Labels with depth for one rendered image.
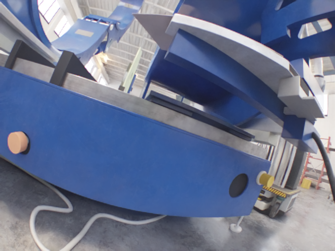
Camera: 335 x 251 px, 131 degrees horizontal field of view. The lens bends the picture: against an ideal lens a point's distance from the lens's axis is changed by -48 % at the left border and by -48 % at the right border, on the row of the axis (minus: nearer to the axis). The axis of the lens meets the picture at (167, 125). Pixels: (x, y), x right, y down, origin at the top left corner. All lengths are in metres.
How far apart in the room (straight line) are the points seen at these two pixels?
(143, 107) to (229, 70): 0.34
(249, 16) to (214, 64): 0.64
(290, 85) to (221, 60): 0.24
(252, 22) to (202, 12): 0.33
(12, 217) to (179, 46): 0.88
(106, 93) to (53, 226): 0.61
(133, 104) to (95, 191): 0.38
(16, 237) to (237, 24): 1.47
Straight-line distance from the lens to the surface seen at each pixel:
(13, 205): 0.82
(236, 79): 0.49
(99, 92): 0.59
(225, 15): 0.97
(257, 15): 1.06
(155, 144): 0.56
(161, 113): 0.59
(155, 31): 0.57
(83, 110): 0.56
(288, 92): 0.51
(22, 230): 0.71
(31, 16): 1.48
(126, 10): 5.40
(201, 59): 0.43
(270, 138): 1.00
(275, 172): 2.06
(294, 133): 0.67
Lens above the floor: 0.54
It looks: 2 degrees up
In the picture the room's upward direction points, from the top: 19 degrees clockwise
